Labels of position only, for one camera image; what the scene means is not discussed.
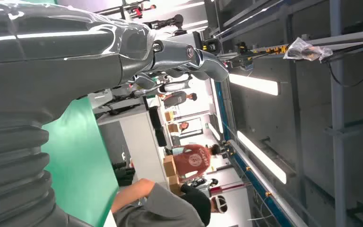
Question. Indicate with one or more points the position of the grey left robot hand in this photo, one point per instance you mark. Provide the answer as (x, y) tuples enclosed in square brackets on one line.
[(59, 62)]

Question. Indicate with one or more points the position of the black overhead camera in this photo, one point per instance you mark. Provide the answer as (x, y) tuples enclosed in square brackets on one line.
[(212, 46)]

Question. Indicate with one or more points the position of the grey metal frame post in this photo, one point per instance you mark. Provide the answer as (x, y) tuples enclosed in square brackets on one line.
[(338, 131)]

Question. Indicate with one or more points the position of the green topped table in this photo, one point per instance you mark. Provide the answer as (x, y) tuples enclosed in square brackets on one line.
[(78, 163)]

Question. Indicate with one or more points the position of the long ceiling light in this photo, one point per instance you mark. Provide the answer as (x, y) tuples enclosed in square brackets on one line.
[(214, 132), (263, 158), (253, 85)]

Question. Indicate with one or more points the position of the black monitor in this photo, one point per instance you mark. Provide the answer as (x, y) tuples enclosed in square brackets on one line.
[(160, 137), (155, 117)]

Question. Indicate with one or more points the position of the white VR headset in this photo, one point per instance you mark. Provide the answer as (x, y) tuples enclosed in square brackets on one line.
[(221, 203)]

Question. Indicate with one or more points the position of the blue ceiling beam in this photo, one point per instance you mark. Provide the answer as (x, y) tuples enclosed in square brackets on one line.
[(256, 185)]

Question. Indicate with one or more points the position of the person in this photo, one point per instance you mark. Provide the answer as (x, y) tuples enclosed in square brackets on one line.
[(176, 98), (191, 161), (184, 126), (197, 200), (165, 210)]

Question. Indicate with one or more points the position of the brown cardboard box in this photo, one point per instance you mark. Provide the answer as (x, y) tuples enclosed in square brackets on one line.
[(169, 166), (168, 116), (173, 180), (172, 127), (175, 189)]

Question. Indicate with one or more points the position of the clear plastic bag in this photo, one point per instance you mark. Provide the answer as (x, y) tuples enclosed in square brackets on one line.
[(305, 50)]

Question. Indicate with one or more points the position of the white partition cabinet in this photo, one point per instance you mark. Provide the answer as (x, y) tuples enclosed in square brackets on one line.
[(140, 147)]

